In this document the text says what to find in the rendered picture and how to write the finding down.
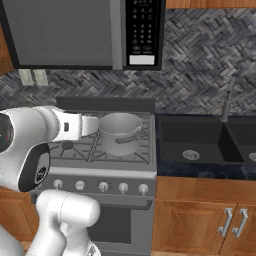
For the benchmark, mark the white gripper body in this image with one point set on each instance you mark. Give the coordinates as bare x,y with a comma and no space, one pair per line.
89,125

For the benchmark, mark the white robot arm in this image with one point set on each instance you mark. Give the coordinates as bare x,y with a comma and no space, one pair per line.
30,133

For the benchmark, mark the grey metal pot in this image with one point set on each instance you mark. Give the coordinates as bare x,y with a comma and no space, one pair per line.
120,140

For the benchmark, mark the wooden base cabinet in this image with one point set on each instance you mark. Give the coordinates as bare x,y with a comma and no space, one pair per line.
16,213

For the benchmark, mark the wooden cabinet door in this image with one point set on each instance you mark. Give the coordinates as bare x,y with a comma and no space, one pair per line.
186,226
248,240

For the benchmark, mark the grey gas stove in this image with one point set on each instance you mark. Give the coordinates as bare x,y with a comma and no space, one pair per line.
110,166

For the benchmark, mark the grey stove knob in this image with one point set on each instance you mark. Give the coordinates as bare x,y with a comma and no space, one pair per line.
143,189
123,188
58,184
103,186
80,185

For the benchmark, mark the grey microwave door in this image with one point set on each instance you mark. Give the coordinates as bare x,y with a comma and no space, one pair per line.
60,33

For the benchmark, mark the black microwave oven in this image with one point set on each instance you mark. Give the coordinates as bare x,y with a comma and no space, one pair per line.
143,33

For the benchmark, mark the grey oven door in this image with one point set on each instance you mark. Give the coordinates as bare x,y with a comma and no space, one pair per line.
123,226

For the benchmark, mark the black double sink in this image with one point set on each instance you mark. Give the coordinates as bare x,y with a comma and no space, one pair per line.
200,140

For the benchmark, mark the wooden panel under sink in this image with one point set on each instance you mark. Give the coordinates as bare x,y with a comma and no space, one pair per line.
200,190

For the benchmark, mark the dark grey tap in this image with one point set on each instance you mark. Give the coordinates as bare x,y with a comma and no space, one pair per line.
228,103

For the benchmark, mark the beige wall outlet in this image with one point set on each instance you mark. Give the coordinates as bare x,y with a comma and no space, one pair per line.
40,77
25,77

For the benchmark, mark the wooden wall cabinet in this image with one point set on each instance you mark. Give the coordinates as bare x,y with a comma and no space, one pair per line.
5,56
210,3

